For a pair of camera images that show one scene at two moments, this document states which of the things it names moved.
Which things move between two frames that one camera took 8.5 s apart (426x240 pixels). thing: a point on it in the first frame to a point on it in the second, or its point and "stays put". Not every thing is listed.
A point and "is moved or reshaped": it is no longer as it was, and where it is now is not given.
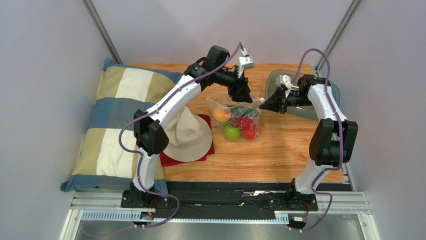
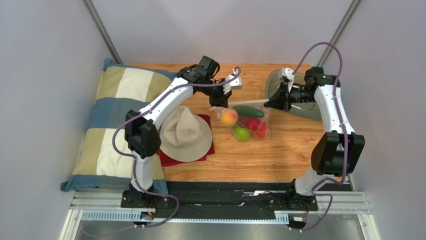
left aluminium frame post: x=97 y=23 stays put
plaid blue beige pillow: x=110 y=154 stays put
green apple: x=232 y=133 to x=242 y=134
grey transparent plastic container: x=294 y=76 stays put
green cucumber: x=243 y=111 is moved or reshaped
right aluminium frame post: x=337 y=36 stays put
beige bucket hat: x=190 y=136 stays put
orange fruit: x=222 y=114 is moved or reshaped
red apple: x=251 y=133 to x=263 y=130
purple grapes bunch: x=234 y=122 to x=242 y=120
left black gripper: x=240 y=85 to x=220 y=101
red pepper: x=245 y=122 to x=253 y=124
